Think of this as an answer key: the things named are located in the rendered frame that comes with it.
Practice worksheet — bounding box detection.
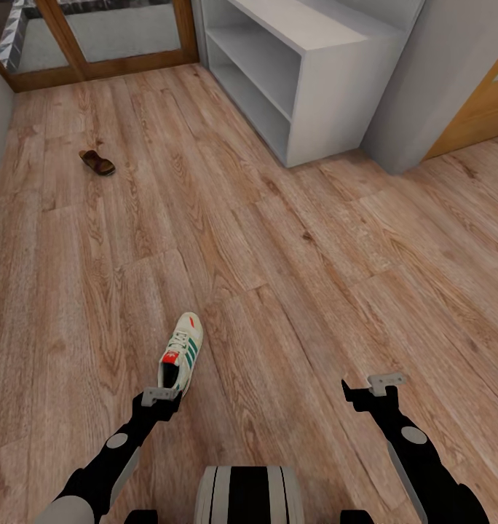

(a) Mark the gym shoe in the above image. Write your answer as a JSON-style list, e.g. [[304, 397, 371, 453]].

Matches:
[[157, 311, 203, 399]]

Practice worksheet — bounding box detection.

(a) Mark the robot trunk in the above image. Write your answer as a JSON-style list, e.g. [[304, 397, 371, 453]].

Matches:
[[194, 467, 305, 524]]

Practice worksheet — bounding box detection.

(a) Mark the sandal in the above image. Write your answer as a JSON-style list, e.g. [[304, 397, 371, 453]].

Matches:
[[79, 150, 116, 175]]

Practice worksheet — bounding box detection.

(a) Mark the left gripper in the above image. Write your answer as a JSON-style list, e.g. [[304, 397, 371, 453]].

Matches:
[[130, 392, 182, 433]]

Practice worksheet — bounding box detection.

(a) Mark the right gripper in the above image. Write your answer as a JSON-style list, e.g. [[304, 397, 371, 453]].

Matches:
[[341, 379, 399, 423]]

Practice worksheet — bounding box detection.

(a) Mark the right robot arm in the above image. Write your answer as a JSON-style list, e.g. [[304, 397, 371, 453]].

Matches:
[[341, 373, 490, 524]]

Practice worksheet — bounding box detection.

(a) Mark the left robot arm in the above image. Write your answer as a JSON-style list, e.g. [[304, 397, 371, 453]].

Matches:
[[31, 386, 182, 524]]

